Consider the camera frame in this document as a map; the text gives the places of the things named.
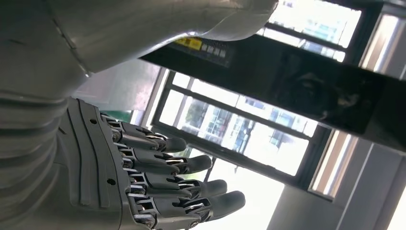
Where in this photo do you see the black inbound scanner machine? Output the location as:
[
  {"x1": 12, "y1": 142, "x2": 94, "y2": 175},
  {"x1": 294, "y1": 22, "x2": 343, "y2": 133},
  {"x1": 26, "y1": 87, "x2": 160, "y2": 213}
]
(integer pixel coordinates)
[{"x1": 139, "y1": 33, "x2": 406, "y2": 153}]

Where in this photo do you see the black yellow column label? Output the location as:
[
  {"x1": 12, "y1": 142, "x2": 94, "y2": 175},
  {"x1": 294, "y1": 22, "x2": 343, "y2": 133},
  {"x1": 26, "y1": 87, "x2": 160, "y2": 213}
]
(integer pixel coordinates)
[{"x1": 172, "y1": 37, "x2": 234, "y2": 67}]

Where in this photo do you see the black window frame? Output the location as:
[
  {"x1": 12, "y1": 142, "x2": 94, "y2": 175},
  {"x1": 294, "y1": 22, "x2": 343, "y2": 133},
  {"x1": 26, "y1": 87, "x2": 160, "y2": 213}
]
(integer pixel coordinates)
[{"x1": 139, "y1": 0, "x2": 406, "y2": 204}]

